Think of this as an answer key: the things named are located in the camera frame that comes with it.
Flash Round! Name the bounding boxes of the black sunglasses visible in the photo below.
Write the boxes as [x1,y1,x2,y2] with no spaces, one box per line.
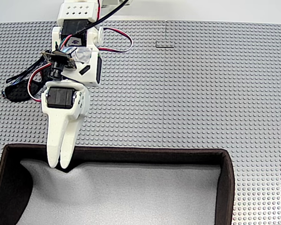
[1,55,49,104]

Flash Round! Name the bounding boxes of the black cable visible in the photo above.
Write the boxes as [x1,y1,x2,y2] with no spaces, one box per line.
[60,0,130,41]

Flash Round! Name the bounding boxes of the red white black servo wire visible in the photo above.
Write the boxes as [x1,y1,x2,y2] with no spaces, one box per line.
[97,27,133,53]
[27,63,50,103]

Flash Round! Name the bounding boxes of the grey studded baseplate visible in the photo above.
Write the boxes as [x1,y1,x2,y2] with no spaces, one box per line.
[0,20,167,195]
[163,20,281,225]

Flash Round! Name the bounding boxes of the clear plastic tape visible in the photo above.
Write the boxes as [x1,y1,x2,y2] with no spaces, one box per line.
[60,46,95,64]

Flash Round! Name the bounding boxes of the brown woven bin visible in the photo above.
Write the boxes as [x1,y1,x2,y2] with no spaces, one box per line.
[0,143,236,225]

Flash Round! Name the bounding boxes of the bare board camera module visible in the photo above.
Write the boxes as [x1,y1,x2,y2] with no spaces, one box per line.
[41,49,77,81]

